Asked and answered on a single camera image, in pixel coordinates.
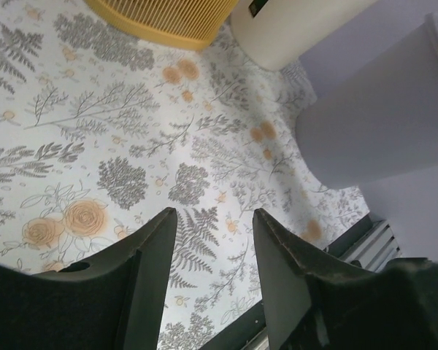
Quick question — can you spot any translucent grey bin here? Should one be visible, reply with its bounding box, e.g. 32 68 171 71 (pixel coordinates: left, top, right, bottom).
296 13 438 189

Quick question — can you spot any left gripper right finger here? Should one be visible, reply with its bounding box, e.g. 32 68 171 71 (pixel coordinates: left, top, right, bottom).
253 209 438 349

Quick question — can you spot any yellow mesh basket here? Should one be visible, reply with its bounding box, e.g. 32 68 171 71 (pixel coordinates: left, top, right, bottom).
86 0 238 50

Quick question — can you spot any floral patterned table mat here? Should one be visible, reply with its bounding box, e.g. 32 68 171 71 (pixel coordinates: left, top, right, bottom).
0 1 368 349

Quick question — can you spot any cream white bin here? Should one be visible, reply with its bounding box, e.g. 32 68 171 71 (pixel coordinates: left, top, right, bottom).
230 0 374 71

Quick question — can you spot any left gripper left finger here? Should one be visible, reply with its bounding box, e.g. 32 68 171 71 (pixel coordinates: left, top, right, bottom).
0 208 177 349

